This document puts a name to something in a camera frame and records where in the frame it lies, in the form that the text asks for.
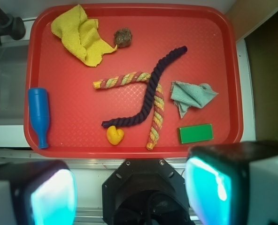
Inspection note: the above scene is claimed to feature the teal green cloth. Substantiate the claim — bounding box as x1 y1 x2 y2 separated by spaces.
170 81 218 119

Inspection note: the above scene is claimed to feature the blue plastic bottle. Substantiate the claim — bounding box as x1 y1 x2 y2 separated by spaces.
28 88 50 149

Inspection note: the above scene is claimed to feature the green rectangular block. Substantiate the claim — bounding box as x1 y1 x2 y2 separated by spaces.
178 124 214 144

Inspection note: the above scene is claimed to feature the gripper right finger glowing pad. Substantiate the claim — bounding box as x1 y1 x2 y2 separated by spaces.
185 141 278 225

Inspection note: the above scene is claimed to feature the grey metal sink basin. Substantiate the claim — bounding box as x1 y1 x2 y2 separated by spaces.
0 40 29 125

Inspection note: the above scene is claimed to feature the black sink faucet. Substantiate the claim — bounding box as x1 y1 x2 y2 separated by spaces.
0 8 26 46

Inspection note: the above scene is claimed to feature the red plastic tray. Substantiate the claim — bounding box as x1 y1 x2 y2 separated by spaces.
23 4 244 159

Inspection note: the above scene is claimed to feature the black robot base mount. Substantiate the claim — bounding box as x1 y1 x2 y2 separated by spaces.
102 159 194 225

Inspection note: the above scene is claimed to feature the brown rough rock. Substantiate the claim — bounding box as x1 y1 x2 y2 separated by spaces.
114 28 132 48

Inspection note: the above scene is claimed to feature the dark purple rope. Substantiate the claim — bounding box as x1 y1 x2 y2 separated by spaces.
101 45 188 129

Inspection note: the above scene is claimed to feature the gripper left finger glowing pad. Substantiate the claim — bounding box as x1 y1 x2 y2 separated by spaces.
0 160 77 225

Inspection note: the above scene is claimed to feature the yellow rubber duck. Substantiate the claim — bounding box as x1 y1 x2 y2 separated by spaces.
106 126 124 145

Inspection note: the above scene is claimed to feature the multicolour twisted rope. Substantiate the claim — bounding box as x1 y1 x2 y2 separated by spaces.
93 72 165 150

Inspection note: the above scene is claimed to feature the yellow cloth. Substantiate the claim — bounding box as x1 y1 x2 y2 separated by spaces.
51 4 118 67

